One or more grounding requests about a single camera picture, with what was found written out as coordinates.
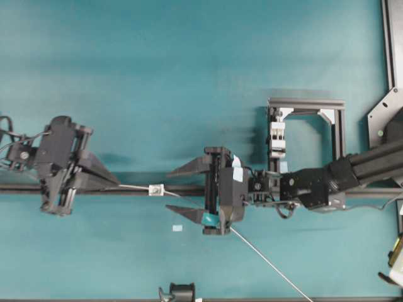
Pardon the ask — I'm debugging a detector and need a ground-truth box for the teal tape on gripper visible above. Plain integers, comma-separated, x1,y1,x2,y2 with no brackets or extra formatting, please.
201,212,220,227

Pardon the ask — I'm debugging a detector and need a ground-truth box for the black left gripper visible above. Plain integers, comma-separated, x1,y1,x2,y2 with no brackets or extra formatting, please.
33,116,121,216

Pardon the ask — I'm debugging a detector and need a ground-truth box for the thin grey steel wire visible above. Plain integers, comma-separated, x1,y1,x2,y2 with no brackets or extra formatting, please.
118,184,312,302

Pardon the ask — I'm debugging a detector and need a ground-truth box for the white circuit breaker block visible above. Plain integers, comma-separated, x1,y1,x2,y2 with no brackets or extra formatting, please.
269,121,286,159

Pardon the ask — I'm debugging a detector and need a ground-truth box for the black extrusion frame stand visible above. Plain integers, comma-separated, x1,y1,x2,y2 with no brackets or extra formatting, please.
267,96,346,173

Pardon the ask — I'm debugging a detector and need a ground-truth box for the pale tape patch on table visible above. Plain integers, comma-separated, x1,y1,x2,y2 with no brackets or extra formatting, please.
172,225,183,232

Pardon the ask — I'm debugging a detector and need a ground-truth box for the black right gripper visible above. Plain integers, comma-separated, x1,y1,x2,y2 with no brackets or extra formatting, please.
166,147,249,235

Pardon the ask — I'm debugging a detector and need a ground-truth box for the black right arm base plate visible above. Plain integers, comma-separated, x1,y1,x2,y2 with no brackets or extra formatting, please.
367,1,402,148

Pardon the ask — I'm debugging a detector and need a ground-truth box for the yellow black object at edge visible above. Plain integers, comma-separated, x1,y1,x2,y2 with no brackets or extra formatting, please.
378,233,402,288

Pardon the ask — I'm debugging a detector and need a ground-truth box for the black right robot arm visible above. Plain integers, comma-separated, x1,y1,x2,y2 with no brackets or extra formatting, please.
167,140,402,235

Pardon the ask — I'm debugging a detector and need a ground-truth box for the grey corner bracket with hole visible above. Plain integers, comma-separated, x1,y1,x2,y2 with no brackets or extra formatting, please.
148,184,165,196

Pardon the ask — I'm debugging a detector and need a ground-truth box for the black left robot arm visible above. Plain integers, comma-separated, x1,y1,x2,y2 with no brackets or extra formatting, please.
1,116,121,216

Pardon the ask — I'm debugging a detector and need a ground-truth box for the black clamp at table edge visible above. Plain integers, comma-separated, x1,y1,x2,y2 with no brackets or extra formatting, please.
158,282,196,302

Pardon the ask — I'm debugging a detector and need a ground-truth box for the black aluminium extrusion rail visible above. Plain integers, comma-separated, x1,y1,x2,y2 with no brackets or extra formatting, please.
1,183,402,198

